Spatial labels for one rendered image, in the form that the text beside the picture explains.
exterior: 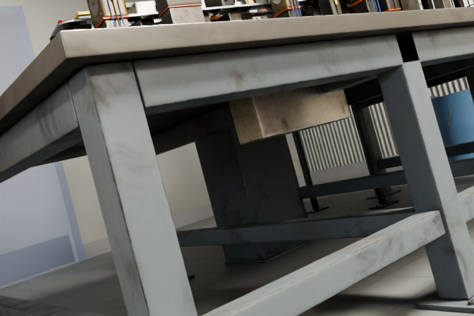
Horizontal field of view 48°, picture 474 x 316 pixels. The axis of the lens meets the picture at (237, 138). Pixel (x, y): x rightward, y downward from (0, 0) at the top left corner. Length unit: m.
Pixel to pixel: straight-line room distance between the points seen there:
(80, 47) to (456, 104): 3.74
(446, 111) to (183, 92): 3.58
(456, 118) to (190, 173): 2.42
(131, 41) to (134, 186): 0.21
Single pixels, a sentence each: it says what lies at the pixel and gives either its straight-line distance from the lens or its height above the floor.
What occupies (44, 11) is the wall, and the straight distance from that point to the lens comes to 4.95.
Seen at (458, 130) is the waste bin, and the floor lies 0.25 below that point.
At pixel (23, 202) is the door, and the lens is 4.45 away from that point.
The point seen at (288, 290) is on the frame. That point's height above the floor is 0.22.
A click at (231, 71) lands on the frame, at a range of 0.95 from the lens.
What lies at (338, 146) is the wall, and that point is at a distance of 5.72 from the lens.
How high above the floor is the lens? 0.47
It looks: 2 degrees up
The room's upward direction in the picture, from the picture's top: 15 degrees counter-clockwise
